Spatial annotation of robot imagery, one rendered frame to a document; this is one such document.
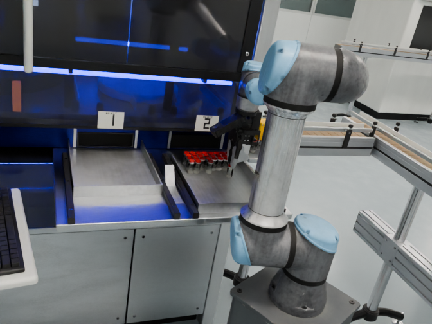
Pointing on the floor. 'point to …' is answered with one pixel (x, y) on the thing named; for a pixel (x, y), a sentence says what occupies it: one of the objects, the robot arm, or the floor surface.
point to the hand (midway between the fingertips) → (229, 163)
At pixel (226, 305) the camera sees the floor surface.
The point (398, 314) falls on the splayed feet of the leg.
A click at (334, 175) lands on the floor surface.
